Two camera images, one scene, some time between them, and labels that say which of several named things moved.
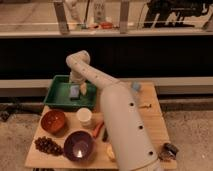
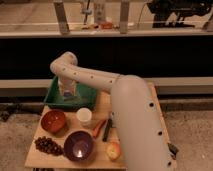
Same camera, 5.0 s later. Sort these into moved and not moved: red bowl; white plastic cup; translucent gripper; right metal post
Moved: translucent gripper
Not moved: white plastic cup; red bowl; right metal post
